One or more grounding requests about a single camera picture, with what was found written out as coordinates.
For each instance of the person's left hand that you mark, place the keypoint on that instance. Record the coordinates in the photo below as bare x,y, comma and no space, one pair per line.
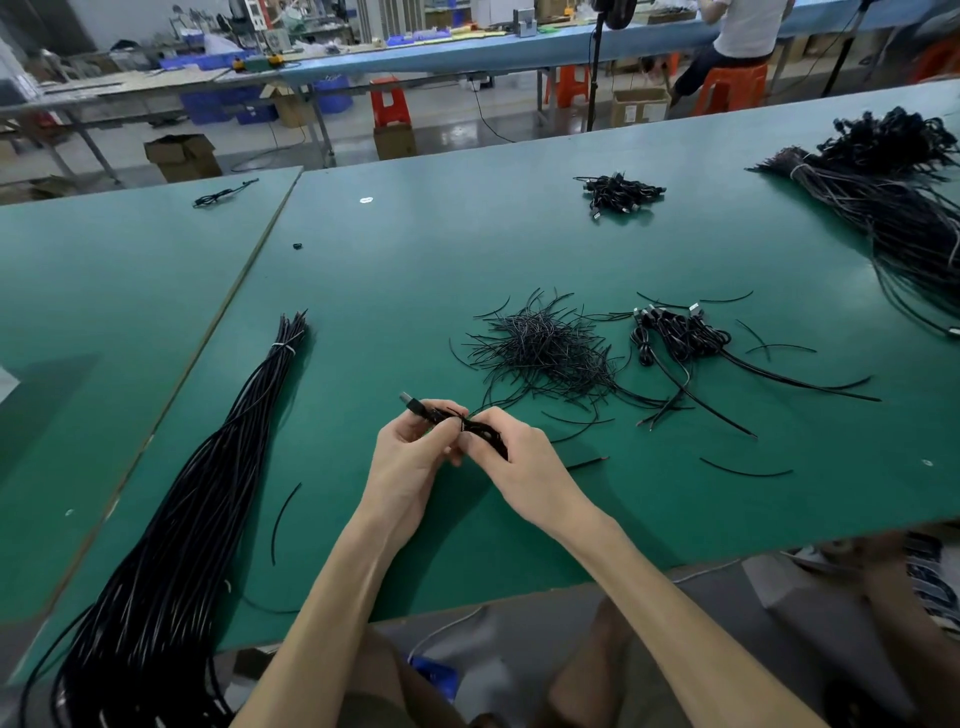
402,473

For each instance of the person's right hand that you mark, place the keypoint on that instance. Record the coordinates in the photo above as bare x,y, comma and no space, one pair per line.
528,473

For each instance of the person's right forearm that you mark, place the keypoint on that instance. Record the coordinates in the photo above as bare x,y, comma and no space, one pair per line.
690,630

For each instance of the person's left forearm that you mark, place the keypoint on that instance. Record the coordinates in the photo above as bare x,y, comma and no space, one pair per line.
323,638

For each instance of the person's brown shorts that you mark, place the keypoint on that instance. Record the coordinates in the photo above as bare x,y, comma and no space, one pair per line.
600,683

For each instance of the person's right leg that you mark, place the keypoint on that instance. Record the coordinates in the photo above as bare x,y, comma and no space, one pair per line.
915,623

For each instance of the blue plastic item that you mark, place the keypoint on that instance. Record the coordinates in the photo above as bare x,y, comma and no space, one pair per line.
435,678

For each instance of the small cardboard box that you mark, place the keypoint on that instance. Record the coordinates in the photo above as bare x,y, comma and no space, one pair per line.
395,141

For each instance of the red plastic stool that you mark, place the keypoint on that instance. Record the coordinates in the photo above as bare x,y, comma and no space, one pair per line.
390,102

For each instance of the open cardboard box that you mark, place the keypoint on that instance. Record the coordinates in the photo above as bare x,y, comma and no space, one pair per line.
182,158

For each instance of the orange plastic stool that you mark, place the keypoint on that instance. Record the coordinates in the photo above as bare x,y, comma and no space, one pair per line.
731,87
936,60
572,87

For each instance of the large white box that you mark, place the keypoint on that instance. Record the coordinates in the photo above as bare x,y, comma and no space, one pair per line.
8,384

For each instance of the black fan on stand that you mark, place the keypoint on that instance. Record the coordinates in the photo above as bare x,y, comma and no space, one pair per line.
596,60

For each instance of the long blue workbench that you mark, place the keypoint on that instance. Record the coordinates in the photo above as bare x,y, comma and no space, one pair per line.
480,45

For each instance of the black tripod stand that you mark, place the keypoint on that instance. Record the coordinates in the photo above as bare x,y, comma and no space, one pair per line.
845,45

